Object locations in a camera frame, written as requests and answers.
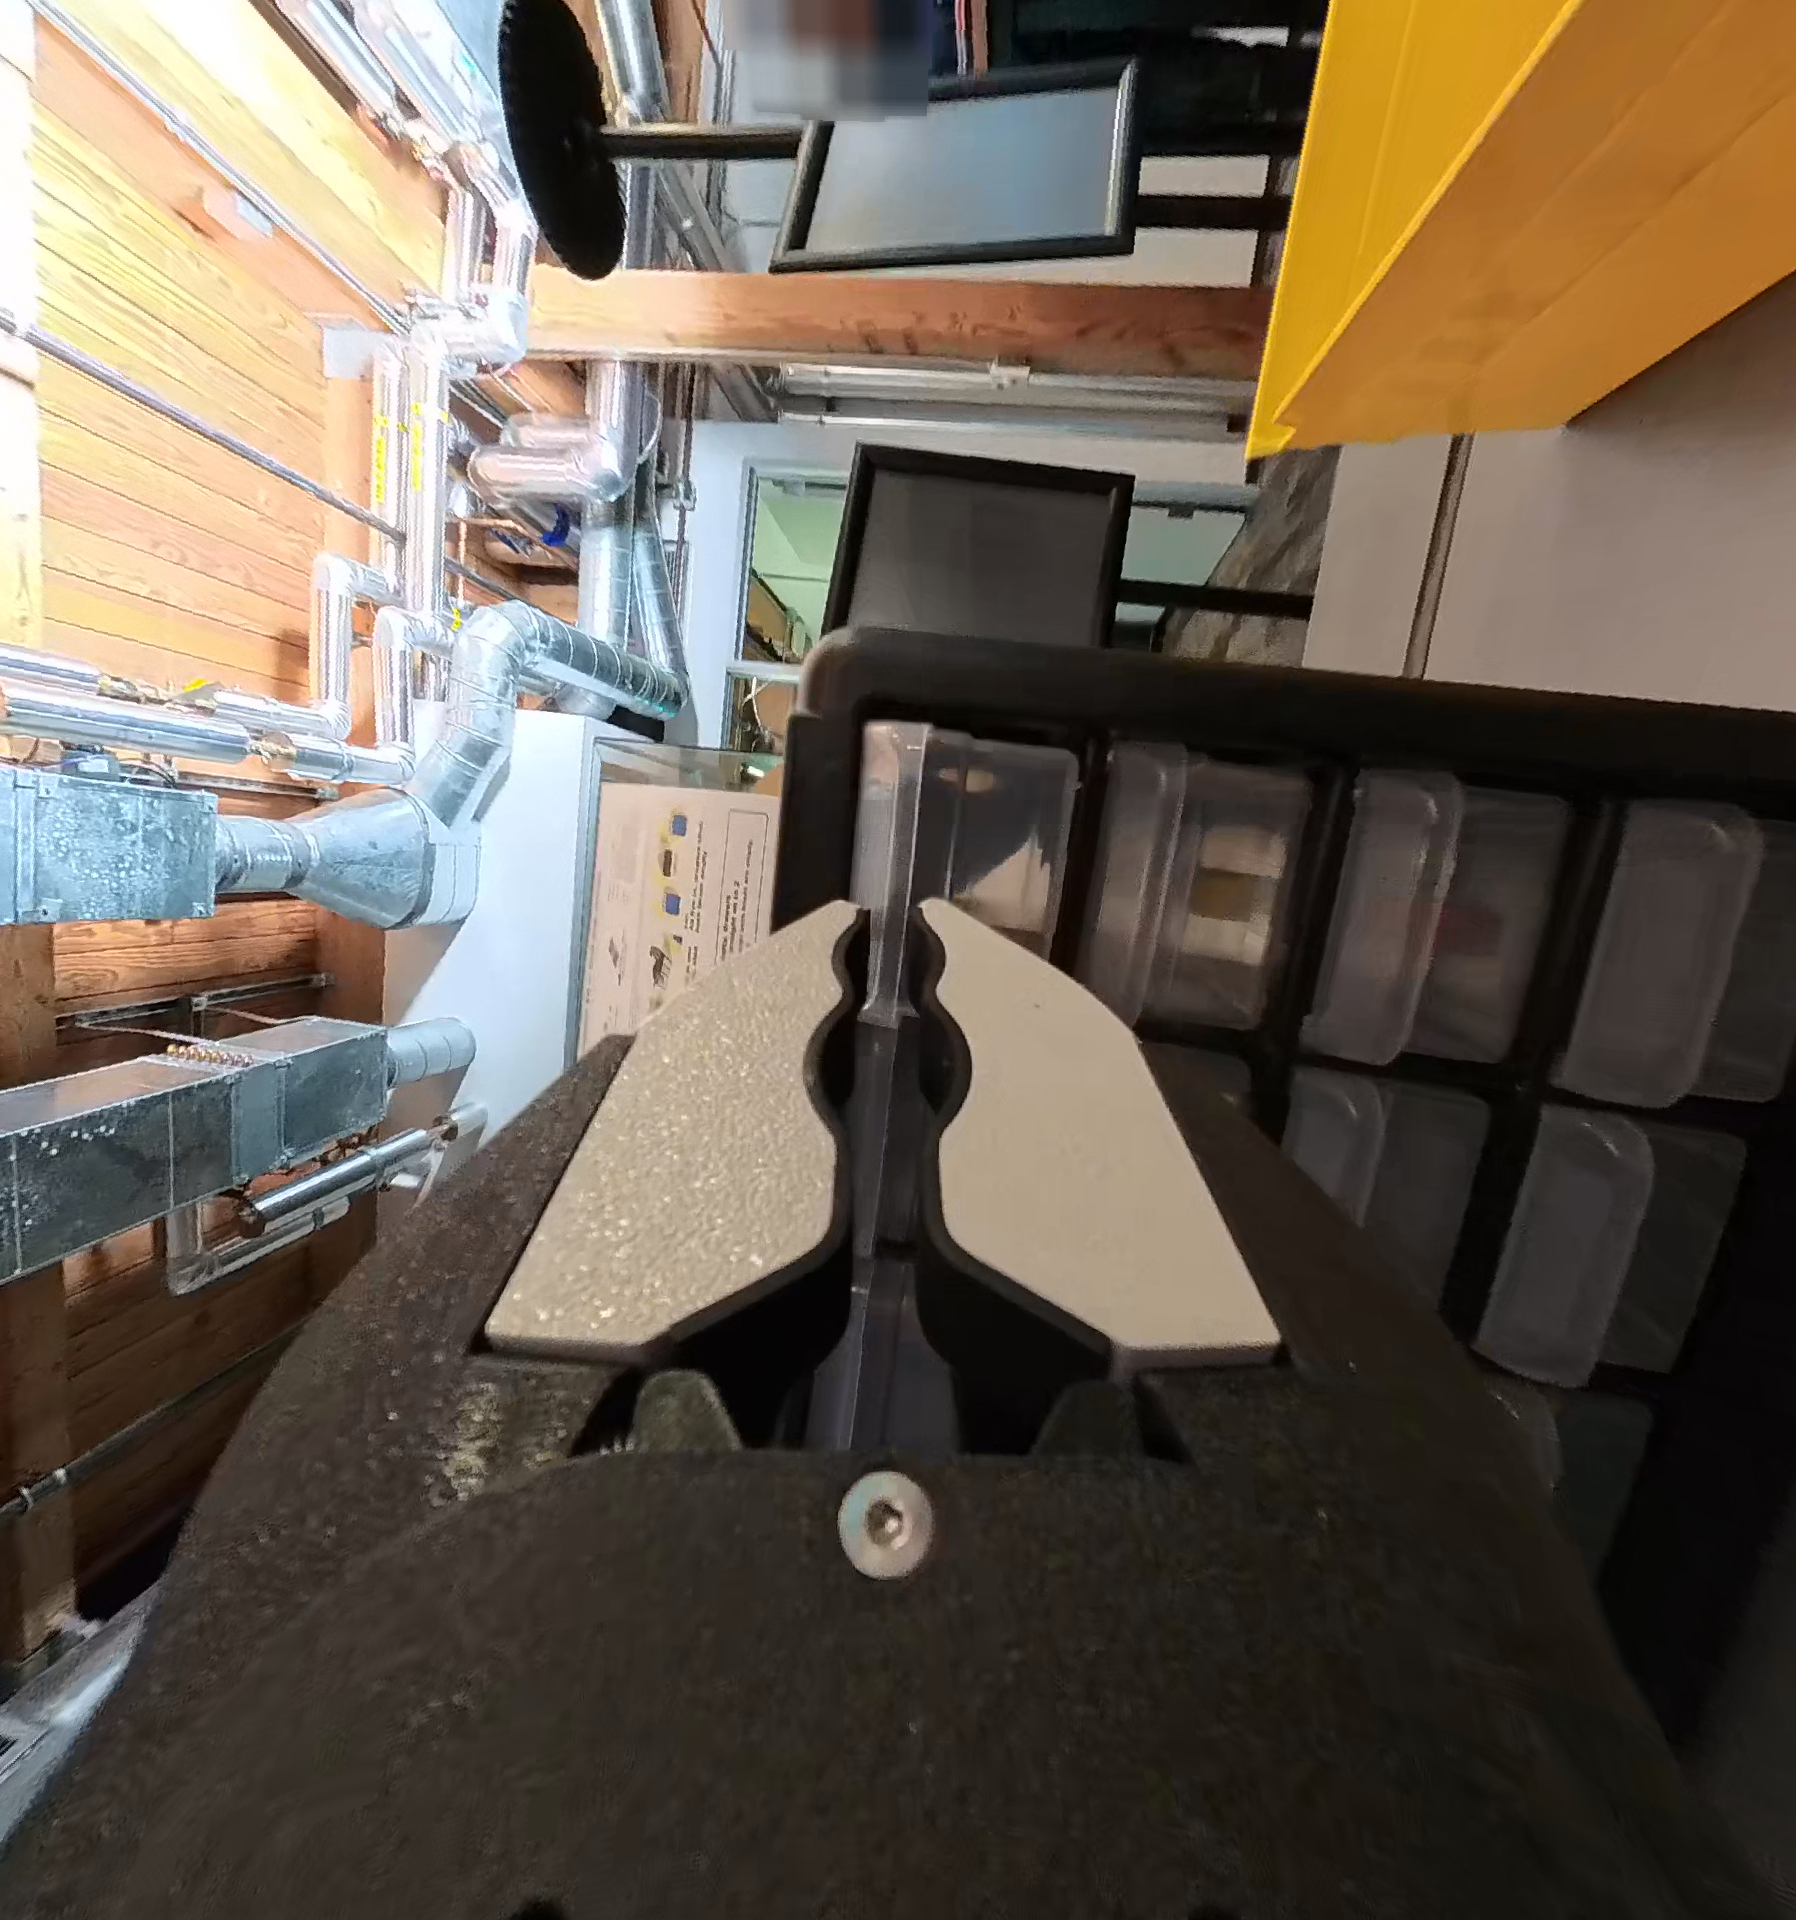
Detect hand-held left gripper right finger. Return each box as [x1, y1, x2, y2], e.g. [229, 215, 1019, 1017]
[918, 894, 1285, 1374]

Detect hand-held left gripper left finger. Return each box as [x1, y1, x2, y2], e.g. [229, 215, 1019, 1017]
[484, 901, 857, 1366]

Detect clear plastic drawer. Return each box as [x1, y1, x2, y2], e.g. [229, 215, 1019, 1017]
[809, 720, 1086, 1456]

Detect black drawer cabinet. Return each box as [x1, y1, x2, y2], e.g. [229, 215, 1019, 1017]
[771, 626, 1796, 1743]

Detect yellow plastic bin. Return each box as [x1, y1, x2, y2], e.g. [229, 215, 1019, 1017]
[1249, 0, 1796, 458]

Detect printed instruction sheet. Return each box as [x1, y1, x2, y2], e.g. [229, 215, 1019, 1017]
[574, 783, 790, 1060]

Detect dark panel on stand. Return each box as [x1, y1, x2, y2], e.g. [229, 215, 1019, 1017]
[771, 53, 1145, 278]
[825, 446, 1141, 653]

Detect silver pipe bundle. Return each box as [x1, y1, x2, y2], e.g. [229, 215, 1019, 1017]
[301, 0, 689, 828]

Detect wooden ceiling beam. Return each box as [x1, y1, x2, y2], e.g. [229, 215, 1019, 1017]
[525, 264, 1276, 382]

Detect black round ribbed disc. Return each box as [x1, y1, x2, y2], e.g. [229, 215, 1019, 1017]
[497, 0, 630, 283]

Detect metal air duct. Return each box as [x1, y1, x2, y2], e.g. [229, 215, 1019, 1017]
[0, 752, 488, 938]
[0, 1016, 479, 1313]

